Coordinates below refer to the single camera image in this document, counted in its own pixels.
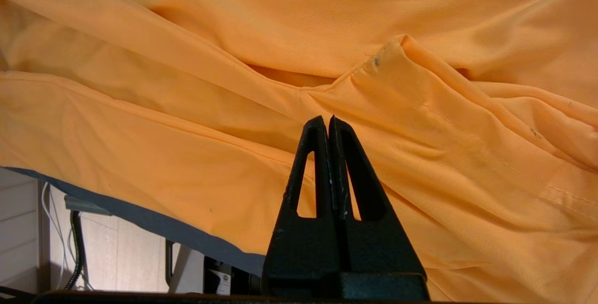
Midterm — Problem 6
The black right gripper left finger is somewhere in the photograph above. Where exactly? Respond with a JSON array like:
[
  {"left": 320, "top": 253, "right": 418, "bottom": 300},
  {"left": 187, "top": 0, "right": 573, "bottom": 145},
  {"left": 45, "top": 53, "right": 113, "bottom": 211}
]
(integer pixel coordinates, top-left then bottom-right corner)
[{"left": 261, "top": 116, "right": 344, "bottom": 295}]

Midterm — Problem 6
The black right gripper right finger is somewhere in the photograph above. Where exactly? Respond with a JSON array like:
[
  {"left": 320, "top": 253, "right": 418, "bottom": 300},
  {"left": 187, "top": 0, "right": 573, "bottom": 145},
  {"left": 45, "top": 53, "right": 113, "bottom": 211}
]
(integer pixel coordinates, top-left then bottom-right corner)
[{"left": 328, "top": 115, "right": 430, "bottom": 295}]

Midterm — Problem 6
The yellow t-shirt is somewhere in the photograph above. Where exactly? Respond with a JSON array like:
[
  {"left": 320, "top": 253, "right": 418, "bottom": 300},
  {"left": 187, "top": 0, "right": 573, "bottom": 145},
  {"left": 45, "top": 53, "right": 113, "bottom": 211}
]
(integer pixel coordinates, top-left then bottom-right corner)
[{"left": 0, "top": 0, "right": 598, "bottom": 304}]

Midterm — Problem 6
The dark blue bed sheet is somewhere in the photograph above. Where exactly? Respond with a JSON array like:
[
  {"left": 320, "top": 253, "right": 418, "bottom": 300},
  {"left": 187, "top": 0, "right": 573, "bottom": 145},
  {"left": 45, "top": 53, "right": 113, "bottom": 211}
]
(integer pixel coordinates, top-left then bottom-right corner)
[{"left": 0, "top": 0, "right": 598, "bottom": 276}]

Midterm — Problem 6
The grey device with green light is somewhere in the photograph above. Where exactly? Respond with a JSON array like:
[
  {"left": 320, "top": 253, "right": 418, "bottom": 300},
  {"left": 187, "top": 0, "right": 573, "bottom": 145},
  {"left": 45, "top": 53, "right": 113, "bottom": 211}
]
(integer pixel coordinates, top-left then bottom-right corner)
[{"left": 64, "top": 196, "right": 113, "bottom": 216}]

